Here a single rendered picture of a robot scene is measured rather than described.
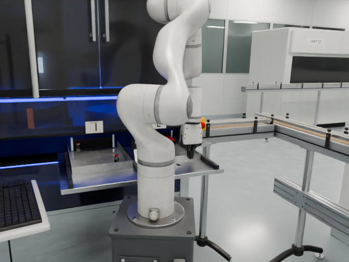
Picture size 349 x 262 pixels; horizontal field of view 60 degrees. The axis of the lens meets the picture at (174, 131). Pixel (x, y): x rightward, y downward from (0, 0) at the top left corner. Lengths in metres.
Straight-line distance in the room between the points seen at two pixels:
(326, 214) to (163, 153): 1.33
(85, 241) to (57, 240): 0.14
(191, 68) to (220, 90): 5.86
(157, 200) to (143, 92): 0.33
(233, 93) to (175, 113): 6.50
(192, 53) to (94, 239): 1.12
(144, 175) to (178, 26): 0.48
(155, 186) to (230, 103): 6.46
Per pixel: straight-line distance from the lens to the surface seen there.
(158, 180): 0.93
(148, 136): 0.91
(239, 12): 7.37
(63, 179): 1.31
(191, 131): 1.38
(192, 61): 1.28
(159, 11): 1.12
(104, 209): 1.72
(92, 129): 1.56
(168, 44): 0.98
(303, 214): 2.21
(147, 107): 0.87
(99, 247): 1.83
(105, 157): 1.52
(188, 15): 1.04
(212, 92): 7.03
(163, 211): 0.98
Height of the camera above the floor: 1.36
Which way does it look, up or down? 14 degrees down
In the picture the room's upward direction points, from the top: 1 degrees clockwise
